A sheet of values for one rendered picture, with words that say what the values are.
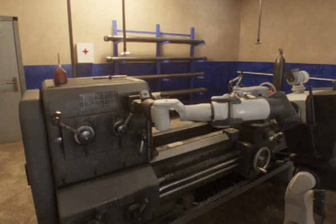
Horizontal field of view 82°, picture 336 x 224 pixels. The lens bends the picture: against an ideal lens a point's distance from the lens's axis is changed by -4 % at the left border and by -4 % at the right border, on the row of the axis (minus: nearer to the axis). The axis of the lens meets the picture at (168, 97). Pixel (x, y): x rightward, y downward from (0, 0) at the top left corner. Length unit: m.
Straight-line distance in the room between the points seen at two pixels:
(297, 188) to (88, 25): 4.09
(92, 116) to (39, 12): 3.45
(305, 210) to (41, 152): 1.35
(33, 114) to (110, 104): 0.34
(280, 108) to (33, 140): 1.10
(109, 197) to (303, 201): 0.99
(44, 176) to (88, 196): 0.23
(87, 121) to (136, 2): 3.98
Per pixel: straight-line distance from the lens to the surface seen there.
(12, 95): 4.33
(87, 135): 1.03
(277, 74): 4.56
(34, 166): 1.14
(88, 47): 4.25
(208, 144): 1.60
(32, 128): 1.08
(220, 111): 0.84
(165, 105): 0.82
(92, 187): 1.18
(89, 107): 1.07
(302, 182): 1.25
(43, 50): 4.29
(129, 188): 1.19
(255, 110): 0.90
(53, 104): 1.05
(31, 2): 4.39
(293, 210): 1.40
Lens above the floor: 1.48
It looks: 12 degrees down
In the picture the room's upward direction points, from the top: straight up
